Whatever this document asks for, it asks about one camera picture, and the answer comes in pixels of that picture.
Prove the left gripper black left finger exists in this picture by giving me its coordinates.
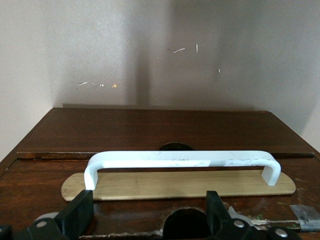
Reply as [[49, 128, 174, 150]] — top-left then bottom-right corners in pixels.
[[53, 189, 95, 238]]

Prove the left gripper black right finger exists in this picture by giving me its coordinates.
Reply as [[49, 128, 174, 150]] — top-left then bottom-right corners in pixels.
[[205, 190, 235, 236]]

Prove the wooden drawer with white handle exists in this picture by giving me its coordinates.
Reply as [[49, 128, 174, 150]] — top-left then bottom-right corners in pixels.
[[0, 149, 320, 238]]

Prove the grey tape piece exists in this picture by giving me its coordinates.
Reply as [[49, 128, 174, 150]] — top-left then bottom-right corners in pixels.
[[289, 204, 320, 232]]

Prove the dark wooden cabinet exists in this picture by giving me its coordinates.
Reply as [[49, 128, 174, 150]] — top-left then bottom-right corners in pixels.
[[0, 107, 320, 240]]

